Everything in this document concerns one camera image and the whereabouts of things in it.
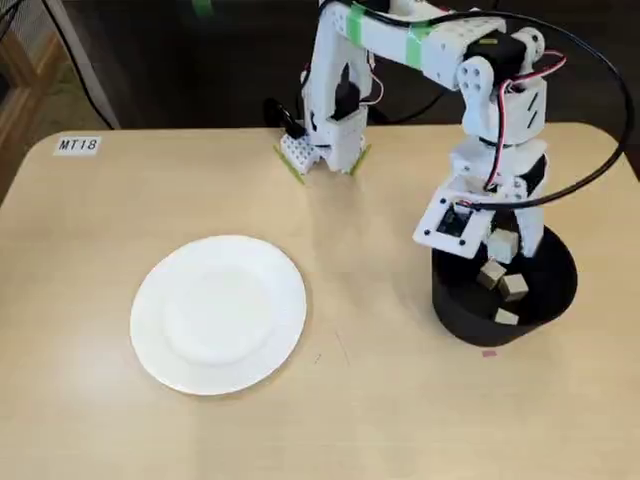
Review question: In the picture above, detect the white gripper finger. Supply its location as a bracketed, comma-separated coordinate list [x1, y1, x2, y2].
[513, 205, 546, 260]

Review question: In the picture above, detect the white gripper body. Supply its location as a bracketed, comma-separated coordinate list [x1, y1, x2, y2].
[449, 135, 550, 214]

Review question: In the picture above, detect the black pot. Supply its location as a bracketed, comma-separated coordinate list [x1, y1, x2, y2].
[430, 222, 580, 348]

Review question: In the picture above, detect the white paper plate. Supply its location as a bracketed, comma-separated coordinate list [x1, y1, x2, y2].
[129, 233, 309, 397]

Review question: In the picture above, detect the green tape band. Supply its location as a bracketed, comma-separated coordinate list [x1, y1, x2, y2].
[405, 22, 434, 69]
[346, 2, 370, 45]

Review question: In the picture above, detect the green tape strip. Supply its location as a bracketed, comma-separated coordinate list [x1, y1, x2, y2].
[349, 143, 374, 178]
[272, 143, 307, 186]

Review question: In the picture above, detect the black clamp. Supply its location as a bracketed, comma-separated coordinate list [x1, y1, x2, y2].
[263, 97, 304, 140]

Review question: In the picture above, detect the white MT18 label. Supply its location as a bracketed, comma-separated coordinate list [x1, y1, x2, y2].
[53, 135, 103, 157]

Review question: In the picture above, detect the wooden shelf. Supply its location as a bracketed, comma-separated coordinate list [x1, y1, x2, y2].
[0, 29, 69, 206]

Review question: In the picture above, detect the grey mesh panel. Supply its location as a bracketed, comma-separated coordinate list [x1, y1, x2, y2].
[0, 0, 57, 51]

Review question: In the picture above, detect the red black servo wire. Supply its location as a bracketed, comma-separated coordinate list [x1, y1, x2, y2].
[483, 49, 570, 194]

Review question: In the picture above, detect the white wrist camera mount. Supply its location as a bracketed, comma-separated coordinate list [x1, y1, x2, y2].
[412, 187, 494, 261]

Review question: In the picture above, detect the red white servo wire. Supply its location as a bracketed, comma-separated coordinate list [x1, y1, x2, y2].
[364, 49, 387, 105]

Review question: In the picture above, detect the thick black camera cable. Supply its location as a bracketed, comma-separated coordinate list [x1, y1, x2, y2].
[319, 0, 633, 209]

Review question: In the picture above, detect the thin black cable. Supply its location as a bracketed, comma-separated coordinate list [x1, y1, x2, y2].
[42, 0, 119, 129]

